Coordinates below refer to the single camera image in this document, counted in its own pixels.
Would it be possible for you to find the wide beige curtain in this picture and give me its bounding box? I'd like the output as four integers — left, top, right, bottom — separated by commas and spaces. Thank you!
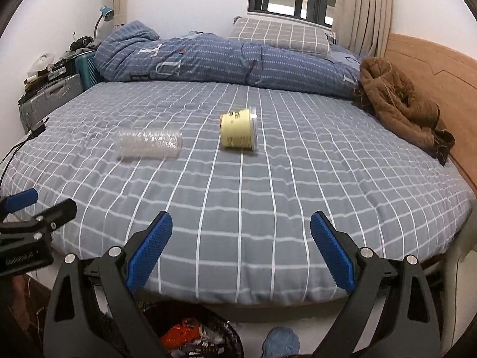
332, 0, 396, 60

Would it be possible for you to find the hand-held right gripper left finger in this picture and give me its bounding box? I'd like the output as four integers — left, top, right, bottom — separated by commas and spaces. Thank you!
43, 211, 174, 358

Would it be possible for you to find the teal suitcase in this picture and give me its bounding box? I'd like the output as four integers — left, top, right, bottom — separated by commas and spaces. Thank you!
75, 49, 101, 90

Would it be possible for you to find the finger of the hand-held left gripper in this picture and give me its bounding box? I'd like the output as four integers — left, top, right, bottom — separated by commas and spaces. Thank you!
0, 189, 38, 220
0, 198, 78, 245

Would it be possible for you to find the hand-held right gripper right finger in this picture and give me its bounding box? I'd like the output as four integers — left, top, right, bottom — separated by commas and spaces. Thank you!
310, 211, 442, 358

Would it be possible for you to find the brown padded jacket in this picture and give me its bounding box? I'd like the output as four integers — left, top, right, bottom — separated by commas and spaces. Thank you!
352, 58, 456, 166

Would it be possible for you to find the grey suitcase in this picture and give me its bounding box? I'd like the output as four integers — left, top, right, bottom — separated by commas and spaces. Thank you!
18, 74, 83, 131

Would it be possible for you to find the wooden headboard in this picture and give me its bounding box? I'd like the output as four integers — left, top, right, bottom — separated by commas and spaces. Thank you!
384, 33, 477, 191

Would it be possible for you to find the grey checked bed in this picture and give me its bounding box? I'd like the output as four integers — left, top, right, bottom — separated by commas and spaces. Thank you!
0, 80, 472, 306

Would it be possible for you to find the black charger cable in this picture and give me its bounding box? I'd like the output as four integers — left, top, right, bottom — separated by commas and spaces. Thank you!
0, 134, 32, 172

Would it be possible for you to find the blue lettered quilt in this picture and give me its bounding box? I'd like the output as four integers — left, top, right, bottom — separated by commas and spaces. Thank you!
94, 20, 368, 99

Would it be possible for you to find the blue desk lamp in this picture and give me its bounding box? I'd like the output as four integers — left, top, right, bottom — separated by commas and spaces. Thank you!
93, 5, 114, 41

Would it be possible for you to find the pile of dark clutter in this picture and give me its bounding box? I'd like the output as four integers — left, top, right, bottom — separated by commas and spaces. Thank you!
69, 35, 99, 53

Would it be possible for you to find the grey checked pillow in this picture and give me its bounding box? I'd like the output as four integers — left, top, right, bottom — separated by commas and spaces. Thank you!
227, 17, 332, 56

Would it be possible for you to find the blue fluffy slipper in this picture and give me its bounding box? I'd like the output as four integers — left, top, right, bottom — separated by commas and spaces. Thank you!
263, 326, 301, 358

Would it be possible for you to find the red plastic bag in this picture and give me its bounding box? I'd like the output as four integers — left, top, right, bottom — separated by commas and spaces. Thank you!
160, 319, 202, 349

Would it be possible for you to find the clear plastic bottle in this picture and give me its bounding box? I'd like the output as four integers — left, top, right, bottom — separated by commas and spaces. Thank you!
117, 127, 183, 160

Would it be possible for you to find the black-lined trash bin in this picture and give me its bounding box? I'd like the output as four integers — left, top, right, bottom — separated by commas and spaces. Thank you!
138, 300, 244, 358

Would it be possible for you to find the black charger plug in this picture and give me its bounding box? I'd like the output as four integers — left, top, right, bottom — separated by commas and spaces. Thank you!
28, 117, 49, 138

